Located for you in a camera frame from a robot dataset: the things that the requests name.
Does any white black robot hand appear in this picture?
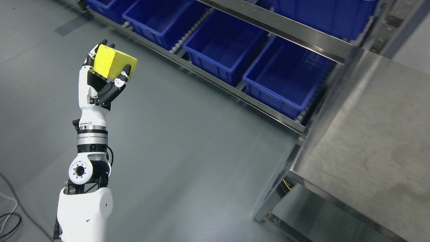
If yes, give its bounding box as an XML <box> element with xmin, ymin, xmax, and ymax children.
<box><xmin>76</xmin><ymin>39</ymin><xmax>132</xmax><ymax>130</ymax></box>

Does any blue plastic bin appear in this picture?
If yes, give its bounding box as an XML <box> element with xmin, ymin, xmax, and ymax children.
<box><xmin>122</xmin><ymin>0</ymin><xmax>206</xmax><ymax>50</ymax></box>
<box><xmin>273</xmin><ymin>0</ymin><xmax>378</xmax><ymax>40</ymax></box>
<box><xmin>242</xmin><ymin>37</ymin><xmax>334</xmax><ymax>120</ymax></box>
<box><xmin>183</xmin><ymin>10</ymin><xmax>268</xmax><ymax>86</ymax></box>
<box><xmin>84</xmin><ymin>0</ymin><xmax>136</xmax><ymax>24</ymax></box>

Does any yellow foam block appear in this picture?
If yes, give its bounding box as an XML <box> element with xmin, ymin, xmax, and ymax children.
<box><xmin>93</xmin><ymin>45</ymin><xmax>138</xmax><ymax>81</ymax></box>

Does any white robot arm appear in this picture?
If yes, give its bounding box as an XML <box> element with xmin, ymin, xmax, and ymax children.
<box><xmin>53</xmin><ymin>118</ymin><xmax>113</xmax><ymax>242</ymax></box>

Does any black floor cable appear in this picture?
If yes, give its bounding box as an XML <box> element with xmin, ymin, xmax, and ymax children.
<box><xmin>0</xmin><ymin>172</ymin><xmax>54</xmax><ymax>242</ymax></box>

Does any steel shelf rack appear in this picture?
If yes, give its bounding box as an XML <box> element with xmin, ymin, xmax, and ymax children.
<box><xmin>65</xmin><ymin>0</ymin><xmax>429</xmax><ymax>134</ymax></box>

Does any white floor cable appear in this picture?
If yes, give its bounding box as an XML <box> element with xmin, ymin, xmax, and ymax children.
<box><xmin>0</xmin><ymin>192</ymin><xmax>18</xmax><ymax>233</ymax></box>

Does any stainless steel table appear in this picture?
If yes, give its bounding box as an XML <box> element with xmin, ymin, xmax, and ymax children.
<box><xmin>254</xmin><ymin>47</ymin><xmax>430</xmax><ymax>242</ymax></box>

